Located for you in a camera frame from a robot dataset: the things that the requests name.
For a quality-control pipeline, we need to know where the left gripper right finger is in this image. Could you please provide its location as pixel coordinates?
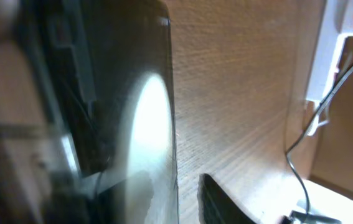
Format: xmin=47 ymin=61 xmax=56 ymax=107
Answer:
xmin=197 ymin=174 xmax=255 ymax=224

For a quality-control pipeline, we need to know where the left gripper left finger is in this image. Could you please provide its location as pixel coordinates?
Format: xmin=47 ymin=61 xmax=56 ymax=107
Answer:
xmin=17 ymin=1 xmax=114 ymax=177

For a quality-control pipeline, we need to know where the black smartphone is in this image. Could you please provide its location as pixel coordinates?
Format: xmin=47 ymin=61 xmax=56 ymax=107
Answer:
xmin=40 ymin=0 xmax=179 ymax=223

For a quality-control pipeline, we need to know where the black charging cable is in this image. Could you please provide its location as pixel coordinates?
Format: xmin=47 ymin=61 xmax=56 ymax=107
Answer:
xmin=281 ymin=48 xmax=353 ymax=224

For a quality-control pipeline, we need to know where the white power strip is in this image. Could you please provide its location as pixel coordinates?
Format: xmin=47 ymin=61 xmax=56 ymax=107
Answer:
xmin=306 ymin=0 xmax=353 ymax=105

